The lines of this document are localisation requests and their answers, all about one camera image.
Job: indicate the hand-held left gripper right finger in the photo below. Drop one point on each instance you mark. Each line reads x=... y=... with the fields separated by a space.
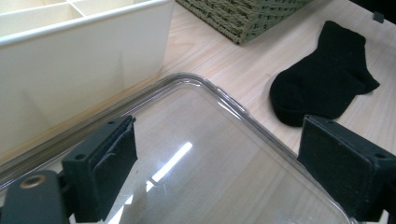
x=345 y=168

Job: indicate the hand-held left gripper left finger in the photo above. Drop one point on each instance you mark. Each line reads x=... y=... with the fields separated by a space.
x=102 y=165

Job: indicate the black sock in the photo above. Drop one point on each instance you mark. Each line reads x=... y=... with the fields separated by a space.
x=323 y=81

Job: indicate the cream divided organizer box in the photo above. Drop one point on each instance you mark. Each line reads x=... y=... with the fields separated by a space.
x=77 y=68

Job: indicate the green woven basket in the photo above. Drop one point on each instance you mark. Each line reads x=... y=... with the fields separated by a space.
x=246 y=18

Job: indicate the grey tape piece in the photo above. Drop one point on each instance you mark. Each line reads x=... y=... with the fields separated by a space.
x=378 y=17

